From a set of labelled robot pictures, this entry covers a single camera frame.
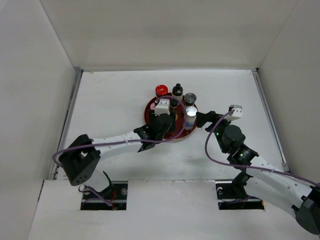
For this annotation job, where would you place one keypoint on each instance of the black knob salt grinder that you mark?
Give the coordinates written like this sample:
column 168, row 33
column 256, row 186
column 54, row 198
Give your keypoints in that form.
column 178, row 92

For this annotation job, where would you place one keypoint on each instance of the red round tray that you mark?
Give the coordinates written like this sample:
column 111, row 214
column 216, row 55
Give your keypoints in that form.
column 180, row 132

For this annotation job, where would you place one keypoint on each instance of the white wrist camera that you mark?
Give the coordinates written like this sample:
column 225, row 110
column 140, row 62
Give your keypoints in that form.
column 237, row 112
column 162, row 107

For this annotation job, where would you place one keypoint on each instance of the pink lid spice bottle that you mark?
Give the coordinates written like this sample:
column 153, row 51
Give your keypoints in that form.
column 153, row 106

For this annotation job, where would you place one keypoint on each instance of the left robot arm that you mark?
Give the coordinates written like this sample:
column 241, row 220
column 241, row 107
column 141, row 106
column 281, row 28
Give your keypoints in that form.
column 79, row 161

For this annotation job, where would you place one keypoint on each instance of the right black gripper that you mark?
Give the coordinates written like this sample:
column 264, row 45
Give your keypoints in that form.
column 211, row 116

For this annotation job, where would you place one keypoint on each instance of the blue label silver cap bottle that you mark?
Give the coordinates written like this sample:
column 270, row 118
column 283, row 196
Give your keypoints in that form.
column 190, row 117

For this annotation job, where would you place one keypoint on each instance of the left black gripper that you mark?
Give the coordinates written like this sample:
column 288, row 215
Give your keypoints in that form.
column 152, row 116

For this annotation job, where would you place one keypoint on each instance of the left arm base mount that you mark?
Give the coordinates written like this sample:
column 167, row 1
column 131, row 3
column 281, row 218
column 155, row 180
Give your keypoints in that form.
column 112, row 198

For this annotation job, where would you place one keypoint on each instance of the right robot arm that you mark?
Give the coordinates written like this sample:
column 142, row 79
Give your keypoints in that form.
column 296, row 195

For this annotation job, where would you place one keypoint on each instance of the black lid spice bottle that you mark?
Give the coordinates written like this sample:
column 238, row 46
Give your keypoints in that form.
column 174, row 104

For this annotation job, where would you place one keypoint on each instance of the clear cap pepper grinder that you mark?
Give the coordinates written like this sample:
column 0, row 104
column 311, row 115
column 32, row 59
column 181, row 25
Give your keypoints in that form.
column 189, row 99

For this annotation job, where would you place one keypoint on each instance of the red lid sauce jar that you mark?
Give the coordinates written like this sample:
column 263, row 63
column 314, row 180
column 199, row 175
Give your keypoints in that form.
column 161, row 90

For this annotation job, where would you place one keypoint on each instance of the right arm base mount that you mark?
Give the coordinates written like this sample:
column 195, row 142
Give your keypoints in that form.
column 231, row 194

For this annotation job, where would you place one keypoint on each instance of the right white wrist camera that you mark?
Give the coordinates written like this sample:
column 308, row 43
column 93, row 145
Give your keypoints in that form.
column 237, row 112

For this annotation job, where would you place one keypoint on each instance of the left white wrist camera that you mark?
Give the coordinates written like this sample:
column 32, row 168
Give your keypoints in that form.
column 162, row 107

